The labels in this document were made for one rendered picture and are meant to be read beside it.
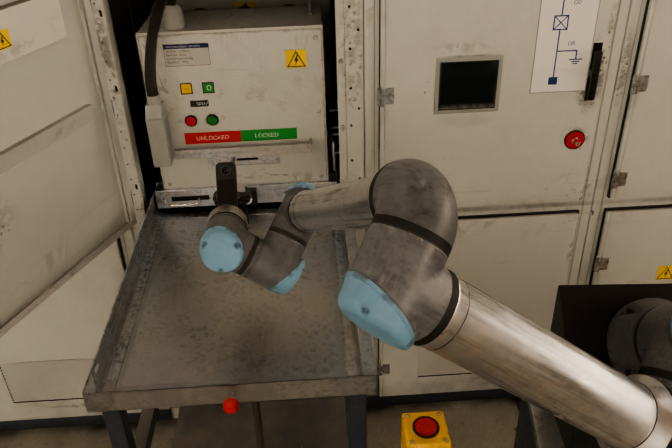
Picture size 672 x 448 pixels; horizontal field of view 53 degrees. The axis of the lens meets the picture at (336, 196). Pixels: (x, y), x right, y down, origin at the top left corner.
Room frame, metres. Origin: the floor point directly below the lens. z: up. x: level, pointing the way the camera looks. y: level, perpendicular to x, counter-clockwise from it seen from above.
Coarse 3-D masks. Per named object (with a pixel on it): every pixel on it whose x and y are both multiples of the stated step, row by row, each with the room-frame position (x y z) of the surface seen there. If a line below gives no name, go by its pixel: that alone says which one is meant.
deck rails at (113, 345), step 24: (144, 240) 1.53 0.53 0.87; (336, 240) 1.54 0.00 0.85; (144, 264) 1.45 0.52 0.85; (336, 264) 1.43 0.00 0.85; (120, 288) 1.27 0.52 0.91; (144, 288) 1.35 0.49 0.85; (120, 312) 1.23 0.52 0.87; (120, 336) 1.17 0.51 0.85; (96, 360) 1.04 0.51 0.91; (120, 360) 1.10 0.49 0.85; (360, 360) 1.03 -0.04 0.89; (96, 384) 1.01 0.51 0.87
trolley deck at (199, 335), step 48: (192, 240) 1.57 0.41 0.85; (192, 288) 1.35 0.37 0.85; (240, 288) 1.34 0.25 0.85; (336, 288) 1.33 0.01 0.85; (144, 336) 1.18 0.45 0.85; (192, 336) 1.17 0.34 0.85; (240, 336) 1.16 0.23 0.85; (288, 336) 1.16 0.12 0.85; (336, 336) 1.15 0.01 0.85; (144, 384) 1.03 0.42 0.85; (192, 384) 1.02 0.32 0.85; (240, 384) 1.02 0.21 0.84; (288, 384) 1.02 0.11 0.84; (336, 384) 1.03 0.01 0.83
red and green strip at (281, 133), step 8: (280, 128) 1.74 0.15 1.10; (288, 128) 1.74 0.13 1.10; (296, 128) 1.75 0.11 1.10; (192, 136) 1.73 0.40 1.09; (200, 136) 1.73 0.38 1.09; (208, 136) 1.73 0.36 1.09; (216, 136) 1.74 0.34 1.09; (224, 136) 1.74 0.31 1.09; (232, 136) 1.74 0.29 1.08; (240, 136) 1.74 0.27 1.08; (248, 136) 1.74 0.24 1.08; (256, 136) 1.74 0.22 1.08; (264, 136) 1.74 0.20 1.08; (272, 136) 1.74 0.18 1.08; (280, 136) 1.74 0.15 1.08; (288, 136) 1.74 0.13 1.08; (296, 136) 1.75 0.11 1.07
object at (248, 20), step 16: (192, 16) 1.89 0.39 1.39; (208, 16) 1.89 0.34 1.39; (224, 16) 1.88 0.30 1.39; (240, 16) 1.87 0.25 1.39; (256, 16) 1.87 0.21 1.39; (272, 16) 1.86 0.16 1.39; (288, 16) 1.86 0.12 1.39; (304, 16) 1.85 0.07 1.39; (320, 16) 1.85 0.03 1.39; (144, 32) 1.73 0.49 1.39; (160, 32) 1.73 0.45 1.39; (176, 32) 1.73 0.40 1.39; (192, 32) 1.74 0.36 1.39; (208, 32) 1.74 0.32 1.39; (144, 80) 1.73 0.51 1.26
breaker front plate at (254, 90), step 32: (224, 32) 1.74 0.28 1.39; (256, 32) 1.74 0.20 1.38; (288, 32) 1.75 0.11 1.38; (320, 32) 1.75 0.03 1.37; (160, 64) 1.73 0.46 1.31; (224, 64) 1.74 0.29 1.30; (256, 64) 1.74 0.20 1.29; (320, 64) 1.75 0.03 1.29; (160, 96) 1.73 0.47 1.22; (192, 96) 1.73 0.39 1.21; (224, 96) 1.74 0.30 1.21; (256, 96) 1.74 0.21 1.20; (288, 96) 1.75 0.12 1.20; (320, 96) 1.75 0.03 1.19; (192, 128) 1.73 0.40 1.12; (224, 128) 1.74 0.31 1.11; (256, 128) 1.74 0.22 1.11; (320, 128) 1.75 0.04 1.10; (192, 160) 1.73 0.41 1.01; (224, 160) 1.74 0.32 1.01; (256, 160) 1.74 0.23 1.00; (288, 160) 1.74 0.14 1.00; (320, 160) 1.75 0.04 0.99
